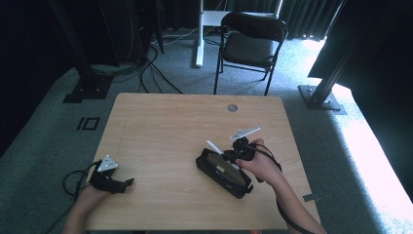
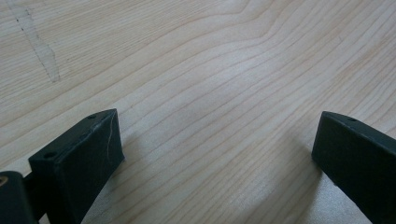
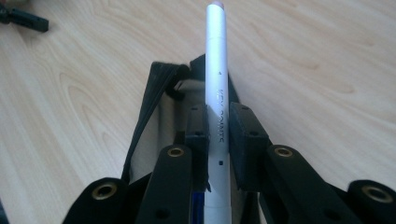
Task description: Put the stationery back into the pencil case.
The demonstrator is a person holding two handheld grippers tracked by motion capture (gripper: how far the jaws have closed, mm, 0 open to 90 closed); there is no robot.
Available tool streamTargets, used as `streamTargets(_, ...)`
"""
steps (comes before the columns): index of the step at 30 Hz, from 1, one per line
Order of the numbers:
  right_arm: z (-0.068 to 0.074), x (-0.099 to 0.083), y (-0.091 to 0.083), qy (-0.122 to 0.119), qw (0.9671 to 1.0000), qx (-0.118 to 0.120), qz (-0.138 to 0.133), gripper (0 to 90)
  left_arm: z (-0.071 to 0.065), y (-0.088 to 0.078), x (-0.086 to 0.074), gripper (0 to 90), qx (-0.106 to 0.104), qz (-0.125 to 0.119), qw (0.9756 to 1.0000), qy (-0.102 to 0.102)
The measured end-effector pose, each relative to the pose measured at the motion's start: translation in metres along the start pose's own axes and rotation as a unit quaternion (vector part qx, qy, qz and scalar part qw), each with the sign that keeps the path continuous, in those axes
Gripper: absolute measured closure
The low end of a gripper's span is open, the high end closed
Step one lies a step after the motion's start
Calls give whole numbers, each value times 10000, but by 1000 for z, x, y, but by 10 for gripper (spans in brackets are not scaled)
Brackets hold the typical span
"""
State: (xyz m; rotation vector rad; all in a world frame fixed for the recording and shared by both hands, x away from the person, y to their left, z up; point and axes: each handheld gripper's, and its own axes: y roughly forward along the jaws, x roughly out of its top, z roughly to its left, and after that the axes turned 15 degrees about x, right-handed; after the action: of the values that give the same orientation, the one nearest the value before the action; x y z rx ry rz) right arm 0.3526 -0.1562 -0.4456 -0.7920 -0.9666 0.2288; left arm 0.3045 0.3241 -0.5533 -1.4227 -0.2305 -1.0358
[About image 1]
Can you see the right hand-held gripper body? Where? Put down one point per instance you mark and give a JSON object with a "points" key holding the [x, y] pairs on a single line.
{"points": [[243, 149]]}

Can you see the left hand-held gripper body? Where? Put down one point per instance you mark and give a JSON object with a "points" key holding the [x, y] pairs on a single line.
{"points": [[103, 182]]}

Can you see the black mesh pencil case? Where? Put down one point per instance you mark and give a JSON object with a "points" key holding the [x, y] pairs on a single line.
{"points": [[227, 180]]}

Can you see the person's left hand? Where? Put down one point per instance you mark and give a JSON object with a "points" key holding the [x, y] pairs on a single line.
{"points": [[91, 198]]}

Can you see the person's right hand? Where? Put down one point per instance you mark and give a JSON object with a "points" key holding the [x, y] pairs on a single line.
{"points": [[263, 167]]}

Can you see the round grey table grommet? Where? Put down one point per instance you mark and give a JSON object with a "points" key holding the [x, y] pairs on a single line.
{"points": [[232, 108]]}

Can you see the small red object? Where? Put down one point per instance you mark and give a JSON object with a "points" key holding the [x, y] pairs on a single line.
{"points": [[255, 232]]}

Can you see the grey tape piece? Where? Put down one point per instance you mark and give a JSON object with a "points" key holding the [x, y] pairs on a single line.
{"points": [[311, 197]]}

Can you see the black metal stand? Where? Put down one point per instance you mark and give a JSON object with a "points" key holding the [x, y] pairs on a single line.
{"points": [[86, 78], [319, 97]]}

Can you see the black folding chair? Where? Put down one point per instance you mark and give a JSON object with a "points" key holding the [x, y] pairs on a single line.
{"points": [[250, 48]]}

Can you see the black cloth screen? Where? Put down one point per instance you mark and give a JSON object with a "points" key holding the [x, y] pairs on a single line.
{"points": [[380, 65]]}

